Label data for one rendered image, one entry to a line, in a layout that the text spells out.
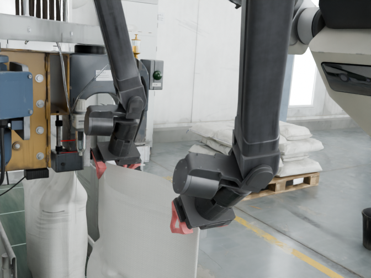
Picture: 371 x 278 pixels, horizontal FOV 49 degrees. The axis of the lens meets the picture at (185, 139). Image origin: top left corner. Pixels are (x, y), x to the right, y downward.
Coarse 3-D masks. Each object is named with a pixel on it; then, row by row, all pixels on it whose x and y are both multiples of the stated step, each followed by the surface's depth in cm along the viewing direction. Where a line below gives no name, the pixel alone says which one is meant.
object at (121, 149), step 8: (112, 136) 102; (104, 144) 106; (112, 144) 102; (120, 144) 101; (128, 144) 102; (104, 152) 103; (112, 152) 104; (120, 152) 103; (128, 152) 105; (136, 152) 107; (104, 160) 102; (112, 160) 103
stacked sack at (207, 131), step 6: (192, 126) 434; (198, 126) 426; (204, 126) 420; (210, 126) 419; (216, 126) 417; (222, 126) 419; (228, 126) 423; (198, 132) 418; (204, 132) 412; (210, 132) 406; (210, 138) 405
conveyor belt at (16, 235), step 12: (0, 192) 268; (12, 192) 270; (0, 204) 249; (12, 204) 250; (0, 216) 232; (12, 216) 233; (24, 216) 234; (12, 228) 218; (24, 228) 219; (12, 240) 205; (24, 240) 206; (24, 252) 195; (24, 264) 184; (24, 276) 175
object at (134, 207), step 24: (120, 168) 111; (120, 192) 112; (144, 192) 109; (168, 192) 102; (120, 216) 92; (144, 216) 88; (168, 216) 85; (96, 240) 115; (120, 240) 93; (144, 240) 89; (168, 240) 86; (192, 240) 82; (96, 264) 108; (120, 264) 94; (144, 264) 90; (168, 264) 87; (192, 264) 82
